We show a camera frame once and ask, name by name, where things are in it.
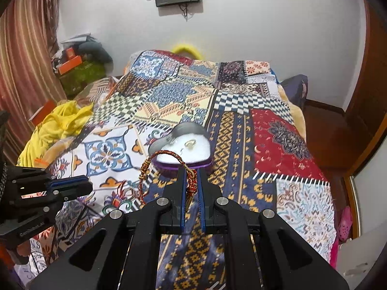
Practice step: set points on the purple heart-shaped jewelry box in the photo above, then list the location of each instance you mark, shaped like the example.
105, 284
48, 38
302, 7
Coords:
184, 151

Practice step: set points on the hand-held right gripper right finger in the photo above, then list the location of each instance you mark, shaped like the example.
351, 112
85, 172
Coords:
202, 196

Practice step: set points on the dark blue pillow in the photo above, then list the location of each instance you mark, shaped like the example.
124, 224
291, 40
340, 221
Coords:
294, 89

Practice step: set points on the colourful patchwork blanket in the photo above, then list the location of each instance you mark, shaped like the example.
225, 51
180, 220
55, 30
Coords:
242, 133

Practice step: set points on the pink clog shoes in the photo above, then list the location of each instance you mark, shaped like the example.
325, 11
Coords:
344, 225

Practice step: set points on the yellow cloth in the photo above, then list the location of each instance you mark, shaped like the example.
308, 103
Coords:
60, 127

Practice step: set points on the striped brown curtain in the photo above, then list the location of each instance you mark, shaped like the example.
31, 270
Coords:
24, 51

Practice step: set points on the dark grey bag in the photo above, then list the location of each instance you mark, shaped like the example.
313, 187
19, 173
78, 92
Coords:
95, 51

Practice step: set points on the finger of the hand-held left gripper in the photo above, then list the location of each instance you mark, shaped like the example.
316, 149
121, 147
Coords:
71, 181
75, 191

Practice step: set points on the flat orange box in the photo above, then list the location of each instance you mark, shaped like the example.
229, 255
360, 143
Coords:
42, 113

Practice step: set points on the white papers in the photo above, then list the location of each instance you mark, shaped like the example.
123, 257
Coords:
79, 38

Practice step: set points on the wooden door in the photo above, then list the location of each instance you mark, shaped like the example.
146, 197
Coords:
367, 96

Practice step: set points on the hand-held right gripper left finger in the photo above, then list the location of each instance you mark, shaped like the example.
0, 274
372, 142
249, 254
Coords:
182, 193

